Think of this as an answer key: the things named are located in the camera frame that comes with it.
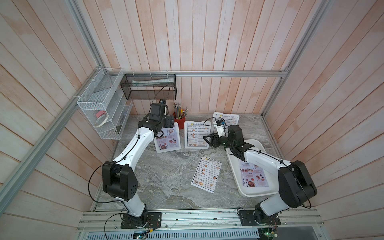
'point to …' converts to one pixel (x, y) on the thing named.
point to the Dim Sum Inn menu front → (207, 174)
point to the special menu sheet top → (169, 139)
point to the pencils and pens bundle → (179, 113)
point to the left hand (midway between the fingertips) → (165, 119)
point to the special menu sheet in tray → (252, 175)
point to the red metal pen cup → (180, 122)
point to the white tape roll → (101, 120)
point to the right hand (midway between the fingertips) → (206, 135)
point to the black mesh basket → (149, 86)
